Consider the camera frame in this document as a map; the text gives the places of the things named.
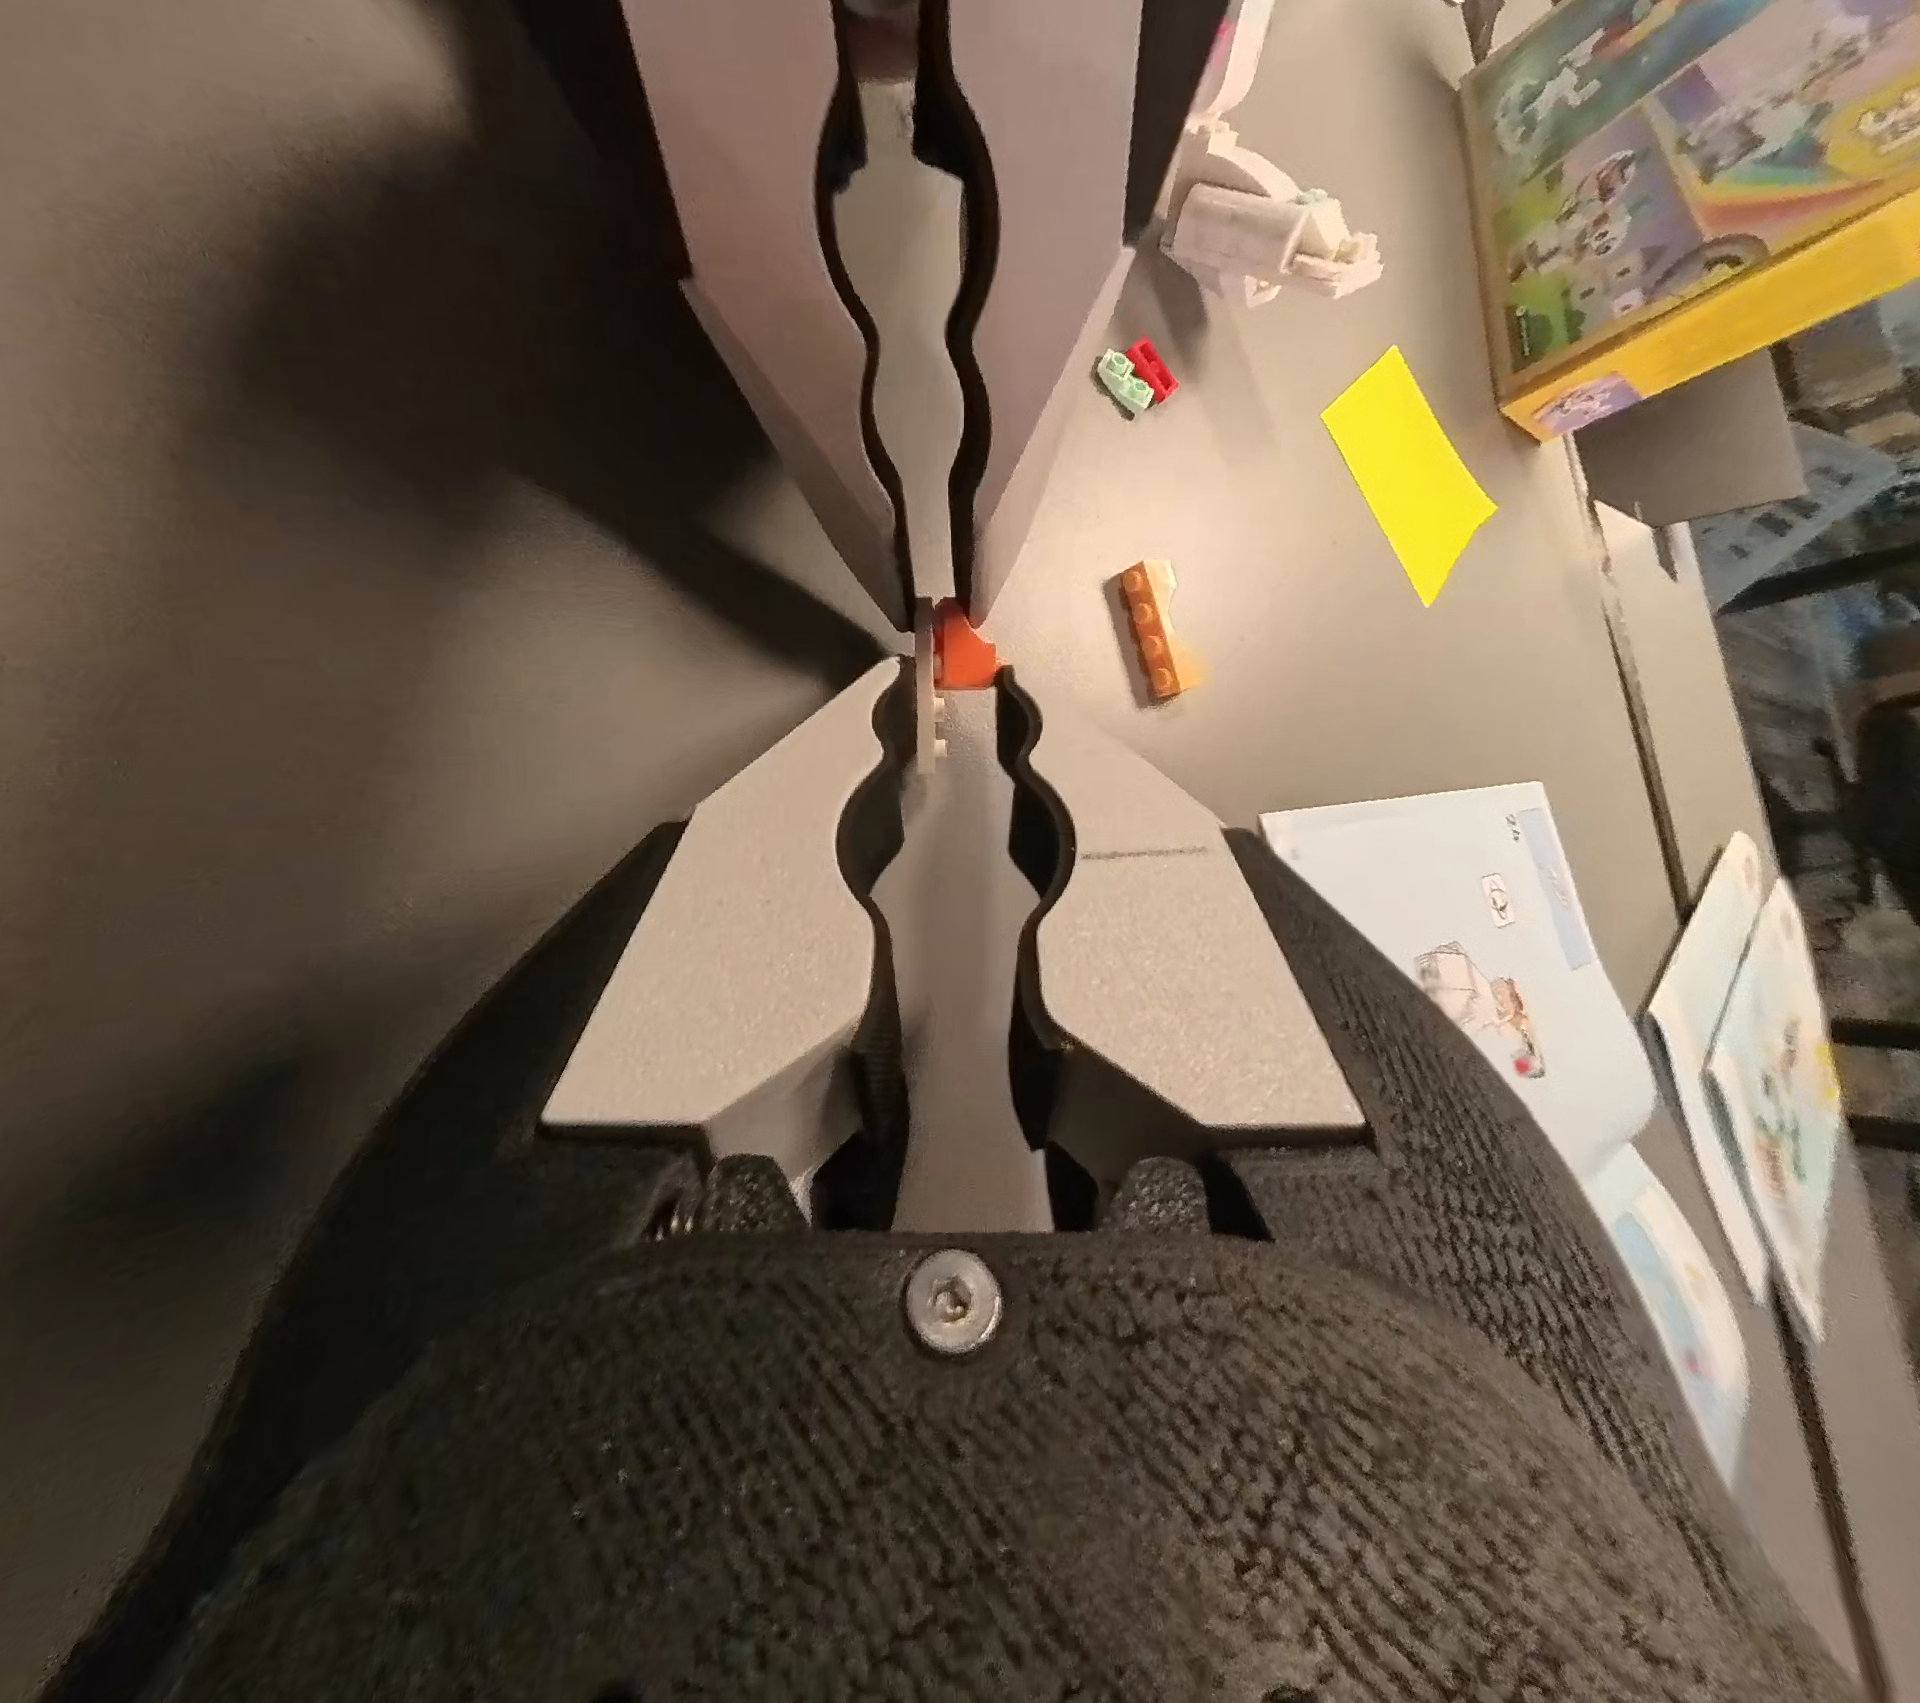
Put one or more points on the small orange lego piece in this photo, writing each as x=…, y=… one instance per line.
x=961, y=656

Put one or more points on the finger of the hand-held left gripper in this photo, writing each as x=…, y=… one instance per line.
x=704, y=83
x=1050, y=83

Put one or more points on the small white lego plate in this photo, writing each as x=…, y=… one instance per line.
x=933, y=728

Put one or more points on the closed lego instruction booklet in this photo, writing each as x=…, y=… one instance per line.
x=1784, y=1104

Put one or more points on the yellow sticky note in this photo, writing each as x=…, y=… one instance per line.
x=1410, y=472

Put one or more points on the white lego animal model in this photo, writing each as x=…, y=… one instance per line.
x=1252, y=226

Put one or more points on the orange lego arch brick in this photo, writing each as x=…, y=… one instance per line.
x=1158, y=636

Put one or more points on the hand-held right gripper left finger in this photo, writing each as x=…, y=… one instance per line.
x=704, y=984

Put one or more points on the colourful lego set box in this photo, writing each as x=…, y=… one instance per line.
x=1694, y=129

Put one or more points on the open lego instruction booklet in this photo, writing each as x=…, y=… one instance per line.
x=1455, y=924

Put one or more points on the small red lego piece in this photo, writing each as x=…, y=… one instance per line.
x=1154, y=368

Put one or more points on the small green lego piece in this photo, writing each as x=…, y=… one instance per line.
x=1123, y=380

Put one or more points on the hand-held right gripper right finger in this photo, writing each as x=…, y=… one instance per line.
x=1185, y=984

